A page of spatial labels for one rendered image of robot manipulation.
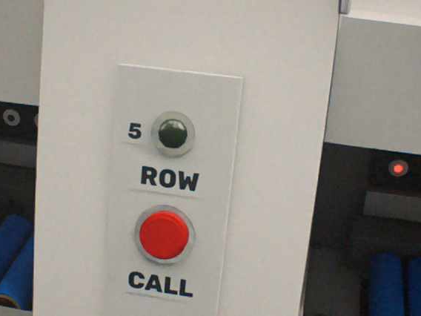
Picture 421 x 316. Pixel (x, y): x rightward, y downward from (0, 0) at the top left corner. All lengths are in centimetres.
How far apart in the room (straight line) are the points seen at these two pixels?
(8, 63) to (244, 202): 9
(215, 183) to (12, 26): 9
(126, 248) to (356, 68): 10
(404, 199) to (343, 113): 18
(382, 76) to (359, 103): 1
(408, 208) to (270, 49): 21
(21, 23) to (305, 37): 9
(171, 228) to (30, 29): 8
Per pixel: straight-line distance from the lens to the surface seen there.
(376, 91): 23
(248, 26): 22
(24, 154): 44
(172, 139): 22
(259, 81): 22
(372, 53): 22
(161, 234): 23
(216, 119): 22
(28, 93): 25
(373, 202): 40
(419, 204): 41
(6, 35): 25
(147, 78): 22
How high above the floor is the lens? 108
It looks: 14 degrees down
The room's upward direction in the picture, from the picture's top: 6 degrees clockwise
